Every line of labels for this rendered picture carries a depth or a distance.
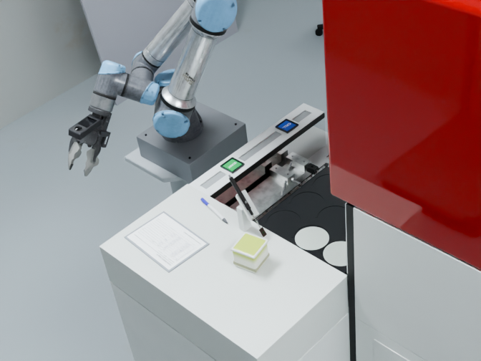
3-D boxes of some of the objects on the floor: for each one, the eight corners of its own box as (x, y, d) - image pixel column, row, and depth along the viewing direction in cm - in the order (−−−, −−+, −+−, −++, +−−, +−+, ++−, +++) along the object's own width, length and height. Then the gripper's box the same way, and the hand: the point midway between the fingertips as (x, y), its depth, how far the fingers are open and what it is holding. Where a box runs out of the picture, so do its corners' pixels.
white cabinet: (453, 358, 298) (470, 195, 246) (285, 549, 249) (262, 395, 197) (322, 281, 335) (313, 126, 284) (154, 433, 286) (106, 279, 235)
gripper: (123, 117, 249) (103, 179, 252) (91, 104, 253) (71, 166, 255) (111, 114, 241) (90, 180, 244) (78, 102, 244) (57, 166, 247)
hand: (77, 169), depth 246 cm, fingers open, 5 cm apart
